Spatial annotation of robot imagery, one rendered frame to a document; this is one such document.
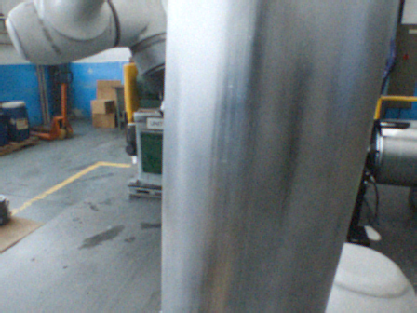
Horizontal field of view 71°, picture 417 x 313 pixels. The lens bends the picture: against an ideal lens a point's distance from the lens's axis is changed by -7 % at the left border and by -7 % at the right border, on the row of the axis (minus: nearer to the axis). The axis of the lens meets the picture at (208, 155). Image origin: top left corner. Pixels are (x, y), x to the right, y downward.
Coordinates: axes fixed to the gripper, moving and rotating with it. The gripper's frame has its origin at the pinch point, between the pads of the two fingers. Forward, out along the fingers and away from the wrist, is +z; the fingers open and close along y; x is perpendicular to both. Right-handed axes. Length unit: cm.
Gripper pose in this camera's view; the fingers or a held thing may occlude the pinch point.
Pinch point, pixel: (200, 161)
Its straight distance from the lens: 65.6
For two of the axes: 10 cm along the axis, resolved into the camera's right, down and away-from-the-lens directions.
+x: -8.8, 3.0, 3.6
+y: 2.8, -2.9, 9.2
